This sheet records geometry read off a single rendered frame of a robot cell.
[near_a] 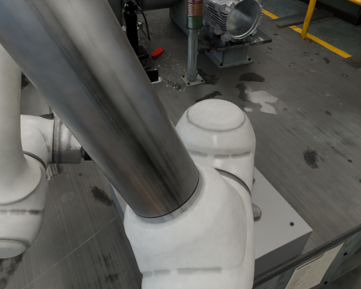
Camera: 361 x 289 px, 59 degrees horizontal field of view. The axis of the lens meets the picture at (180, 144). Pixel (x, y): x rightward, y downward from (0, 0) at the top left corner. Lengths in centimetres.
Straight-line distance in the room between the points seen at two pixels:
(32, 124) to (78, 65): 40
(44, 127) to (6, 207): 20
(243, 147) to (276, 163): 48
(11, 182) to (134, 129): 27
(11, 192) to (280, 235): 53
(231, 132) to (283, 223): 30
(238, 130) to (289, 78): 92
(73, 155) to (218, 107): 30
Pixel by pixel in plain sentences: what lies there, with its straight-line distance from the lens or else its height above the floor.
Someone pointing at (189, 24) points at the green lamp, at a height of 105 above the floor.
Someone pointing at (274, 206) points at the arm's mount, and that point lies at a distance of 79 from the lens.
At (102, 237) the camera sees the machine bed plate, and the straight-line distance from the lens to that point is 85.
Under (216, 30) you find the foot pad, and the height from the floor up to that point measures 97.
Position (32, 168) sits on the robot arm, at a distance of 56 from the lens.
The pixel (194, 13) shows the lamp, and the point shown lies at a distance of 121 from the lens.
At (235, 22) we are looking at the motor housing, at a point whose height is 95.
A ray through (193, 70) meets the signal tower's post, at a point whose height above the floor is 86.
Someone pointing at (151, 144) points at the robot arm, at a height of 128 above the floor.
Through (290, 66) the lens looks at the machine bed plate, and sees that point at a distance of 154.
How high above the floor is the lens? 150
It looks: 43 degrees down
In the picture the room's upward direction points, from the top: straight up
